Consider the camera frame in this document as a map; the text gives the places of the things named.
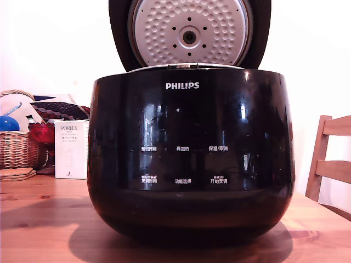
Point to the black rice cooker lid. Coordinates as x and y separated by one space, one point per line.
120 33

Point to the black Philips rice cooker body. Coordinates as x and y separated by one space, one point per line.
192 123

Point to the silver inner pot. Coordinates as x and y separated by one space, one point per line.
148 68

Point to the white Porlex box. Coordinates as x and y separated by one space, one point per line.
70 153

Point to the dark dotted patterned cushion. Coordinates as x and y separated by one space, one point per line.
60 109

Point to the wooden chair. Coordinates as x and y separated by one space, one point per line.
321 153

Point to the woven wicker basket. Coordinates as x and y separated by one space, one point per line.
16 149

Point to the light blue ribbon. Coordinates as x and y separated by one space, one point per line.
13 109

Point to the stack of cork coasters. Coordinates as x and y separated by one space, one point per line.
16 174

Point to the blue ball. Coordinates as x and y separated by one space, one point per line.
9 123

